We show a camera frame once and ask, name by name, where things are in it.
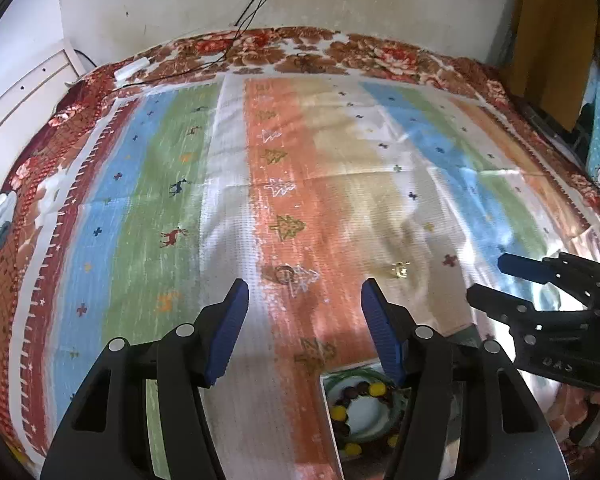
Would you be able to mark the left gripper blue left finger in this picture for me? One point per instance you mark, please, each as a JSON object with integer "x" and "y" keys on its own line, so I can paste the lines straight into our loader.
{"x": 104, "y": 433}

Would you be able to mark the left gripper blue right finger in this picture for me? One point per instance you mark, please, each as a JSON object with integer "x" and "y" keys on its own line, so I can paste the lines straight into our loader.
{"x": 503, "y": 432}

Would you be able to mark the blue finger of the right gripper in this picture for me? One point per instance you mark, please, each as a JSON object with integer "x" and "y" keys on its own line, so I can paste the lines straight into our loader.
{"x": 500, "y": 304}
{"x": 577, "y": 276}

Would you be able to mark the green jade bangle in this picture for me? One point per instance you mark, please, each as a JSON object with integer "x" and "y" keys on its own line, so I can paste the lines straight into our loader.
{"x": 363, "y": 405}

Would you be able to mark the small gold pendant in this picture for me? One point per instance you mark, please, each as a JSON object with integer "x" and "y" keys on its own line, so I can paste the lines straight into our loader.
{"x": 401, "y": 269}

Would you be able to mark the person's right hand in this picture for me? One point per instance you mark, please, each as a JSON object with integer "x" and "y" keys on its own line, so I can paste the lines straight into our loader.
{"x": 575, "y": 416}

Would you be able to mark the floral brown bedspread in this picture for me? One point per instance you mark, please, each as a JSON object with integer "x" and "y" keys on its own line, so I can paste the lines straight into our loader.
{"x": 305, "y": 55}

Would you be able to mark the silver metal tin box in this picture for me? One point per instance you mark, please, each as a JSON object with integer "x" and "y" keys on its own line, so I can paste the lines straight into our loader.
{"x": 361, "y": 460}

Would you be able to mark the hanging brown jacket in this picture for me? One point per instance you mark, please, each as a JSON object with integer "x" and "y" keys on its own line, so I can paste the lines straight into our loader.
{"x": 555, "y": 43}

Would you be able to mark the striped colourful cloth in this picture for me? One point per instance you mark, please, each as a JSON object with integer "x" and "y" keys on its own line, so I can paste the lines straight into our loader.
{"x": 290, "y": 234}

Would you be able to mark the white headboard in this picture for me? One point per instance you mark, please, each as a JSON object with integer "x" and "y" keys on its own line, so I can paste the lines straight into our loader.
{"x": 26, "y": 105}

